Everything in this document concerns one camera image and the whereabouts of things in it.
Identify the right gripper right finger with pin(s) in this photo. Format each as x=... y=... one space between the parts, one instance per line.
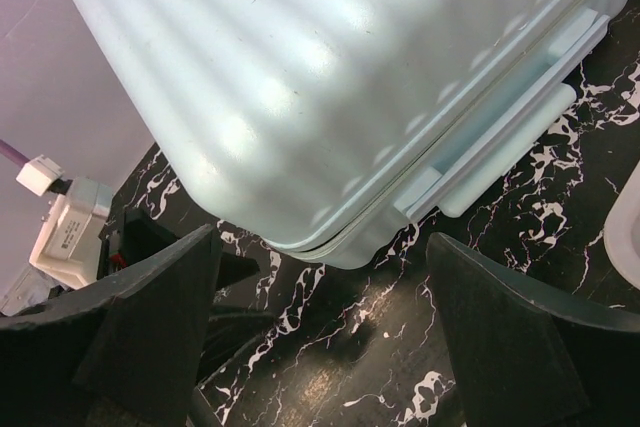
x=524 y=353

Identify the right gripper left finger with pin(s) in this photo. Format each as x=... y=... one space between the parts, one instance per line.
x=132 y=339

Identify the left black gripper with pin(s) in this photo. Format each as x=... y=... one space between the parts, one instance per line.
x=150 y=247

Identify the white round drum box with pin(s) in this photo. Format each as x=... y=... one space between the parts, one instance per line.
x=621 y=234

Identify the light blue hard-shell suitcase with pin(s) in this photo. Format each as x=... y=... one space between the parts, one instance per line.
x=326 y=126

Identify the black marble pattern mat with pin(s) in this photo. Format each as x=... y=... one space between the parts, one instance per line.
x=364 y=347

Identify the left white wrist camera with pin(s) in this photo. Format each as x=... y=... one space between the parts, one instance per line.
x=68 y=246

